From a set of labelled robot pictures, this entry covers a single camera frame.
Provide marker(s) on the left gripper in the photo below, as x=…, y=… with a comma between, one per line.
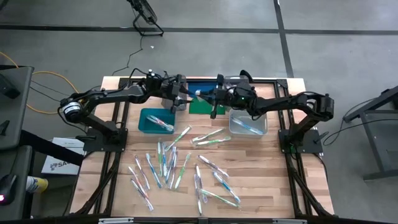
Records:
x=175, y=90

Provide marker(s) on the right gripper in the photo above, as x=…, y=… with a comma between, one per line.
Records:
x=227, y=95

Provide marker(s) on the green toothbrush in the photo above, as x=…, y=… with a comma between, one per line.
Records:
x=182, y=170
x=178, y=138
x=159, y=155
x=207, y=135
x=219, y=198
x=214, y=141

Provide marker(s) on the orange toothbrush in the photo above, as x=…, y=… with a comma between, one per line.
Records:
x=137, y=182
x=155, y=119
x=161, y=124

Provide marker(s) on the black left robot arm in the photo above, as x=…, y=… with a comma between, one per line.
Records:
x=102, y=96

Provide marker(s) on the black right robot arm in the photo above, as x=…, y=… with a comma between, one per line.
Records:
x=280, y=102

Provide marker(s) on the blue flat mat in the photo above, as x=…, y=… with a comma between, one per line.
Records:
x=202, y=85

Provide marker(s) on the green flat mat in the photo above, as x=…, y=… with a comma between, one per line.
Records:
x=199, y=109

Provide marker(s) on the clear smoky plastic bin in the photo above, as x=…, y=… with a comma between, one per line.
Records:
x=164, y=104
x=231, y=80

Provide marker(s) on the light grey plastic bin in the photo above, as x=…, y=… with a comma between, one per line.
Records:
x=261, y=118

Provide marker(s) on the teal plastic bin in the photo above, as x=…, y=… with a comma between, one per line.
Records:
x=144, y=127

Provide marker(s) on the purple wrapped toothbrush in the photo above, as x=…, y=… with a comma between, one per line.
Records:
x=142, y=195
x=199, y=180
x=197, y=196
x=142, y=171
x=171, y=163
x=173, y=172
x=213, y=165

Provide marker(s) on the black floor fan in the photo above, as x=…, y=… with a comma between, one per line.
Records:
x=146, y=12

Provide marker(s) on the white printed box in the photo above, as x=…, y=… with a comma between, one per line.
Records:
x=62, y=168

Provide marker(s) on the black flat bar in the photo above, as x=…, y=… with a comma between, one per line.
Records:
x=49, y=146

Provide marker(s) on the black metal desk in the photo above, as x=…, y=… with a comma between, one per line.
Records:
x=371, y=140

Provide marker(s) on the grey cart top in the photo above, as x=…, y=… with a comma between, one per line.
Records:
x=15, y=118
x=15, y=161

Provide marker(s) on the white and yellow bottle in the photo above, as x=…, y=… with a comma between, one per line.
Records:
x=37, y=184

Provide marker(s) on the black desktop device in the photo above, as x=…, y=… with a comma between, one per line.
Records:
x=7, y=87

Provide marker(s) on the black computer mouse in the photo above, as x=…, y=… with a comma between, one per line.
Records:
x=7, y=186

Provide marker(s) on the silver metal bracket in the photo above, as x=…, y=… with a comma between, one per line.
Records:
x=289, y=221
x=115, y=221

